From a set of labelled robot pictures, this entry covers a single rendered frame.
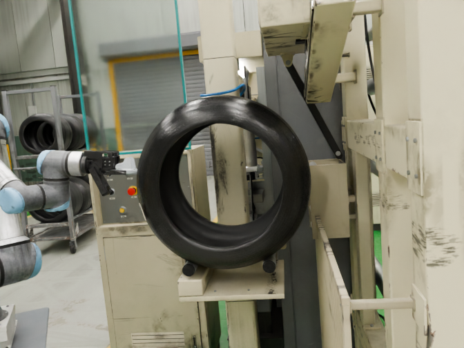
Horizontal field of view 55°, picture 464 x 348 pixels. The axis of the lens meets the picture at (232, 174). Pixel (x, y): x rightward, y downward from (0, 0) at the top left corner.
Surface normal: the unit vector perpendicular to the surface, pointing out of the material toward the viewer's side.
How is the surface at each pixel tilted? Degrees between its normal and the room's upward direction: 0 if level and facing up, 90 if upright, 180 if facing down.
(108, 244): 90
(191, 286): 90
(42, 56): 90
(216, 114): 79
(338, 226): 90
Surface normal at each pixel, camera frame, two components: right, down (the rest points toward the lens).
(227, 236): -0.11, -0.04
